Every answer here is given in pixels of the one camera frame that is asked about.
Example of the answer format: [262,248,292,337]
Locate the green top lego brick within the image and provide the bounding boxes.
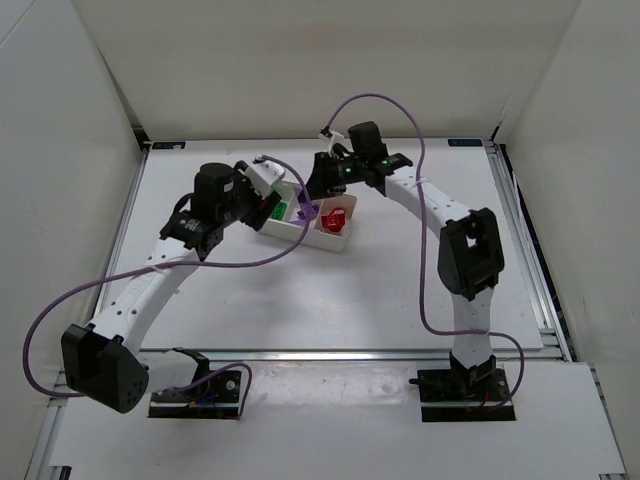
[270,201,288,221]

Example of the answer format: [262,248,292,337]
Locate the red oval flower lego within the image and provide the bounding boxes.
[320,207,348,235]

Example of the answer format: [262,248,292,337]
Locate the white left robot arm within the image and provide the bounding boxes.
[61,161,285,413]

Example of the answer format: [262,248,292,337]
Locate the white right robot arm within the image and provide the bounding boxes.
[306,121,505,394]

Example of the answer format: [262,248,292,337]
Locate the white three-compartment tray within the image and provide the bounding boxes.
[259,181,357,252]

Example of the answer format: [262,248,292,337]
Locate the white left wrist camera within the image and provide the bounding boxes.
[243,156,286,198]

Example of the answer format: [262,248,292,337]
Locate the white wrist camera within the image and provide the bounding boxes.
[243,156,286,198]
[318,126,345,152]

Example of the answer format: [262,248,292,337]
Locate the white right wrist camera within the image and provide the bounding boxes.
[318,126,345,152]

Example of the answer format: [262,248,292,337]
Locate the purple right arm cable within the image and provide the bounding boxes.
[326,92,526,411]

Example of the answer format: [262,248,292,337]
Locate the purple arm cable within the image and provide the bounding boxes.
[326,92,526,411]
[22,155,309,420]

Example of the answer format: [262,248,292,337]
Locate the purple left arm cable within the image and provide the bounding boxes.
[22,155,309,420]

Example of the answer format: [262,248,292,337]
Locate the aluminium frame rail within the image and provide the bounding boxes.
[203,349,449,362]

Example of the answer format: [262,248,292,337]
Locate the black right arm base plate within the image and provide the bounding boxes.
[408,368,516,423]

